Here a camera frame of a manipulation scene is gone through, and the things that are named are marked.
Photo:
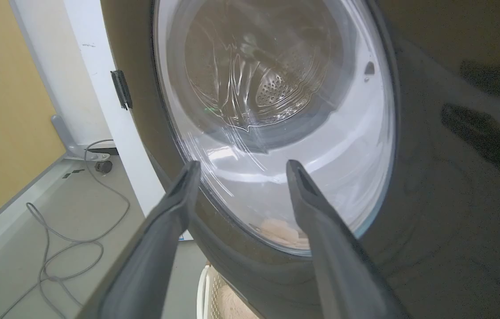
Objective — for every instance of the grey pipe bracket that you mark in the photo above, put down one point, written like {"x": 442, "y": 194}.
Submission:
{"x": 66, "y": 137}

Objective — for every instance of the white washing machine body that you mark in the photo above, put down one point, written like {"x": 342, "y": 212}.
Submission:
{"x": 99, "y": 88}

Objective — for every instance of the black door latch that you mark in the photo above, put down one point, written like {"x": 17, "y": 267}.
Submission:
{"x": 122, "y": 89}

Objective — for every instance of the white laundry basket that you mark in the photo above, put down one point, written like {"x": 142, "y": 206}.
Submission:
{"x": 218, "y": 297}

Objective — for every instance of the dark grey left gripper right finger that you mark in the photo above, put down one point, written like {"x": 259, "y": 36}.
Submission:
{"x": 343, "y": 266}

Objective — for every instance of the round washing machine door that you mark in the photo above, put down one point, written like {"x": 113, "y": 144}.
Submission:
{"x": 276, "y": 133}

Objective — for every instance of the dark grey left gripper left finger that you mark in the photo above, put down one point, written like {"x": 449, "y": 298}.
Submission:
{"x": 143, "y": 266}

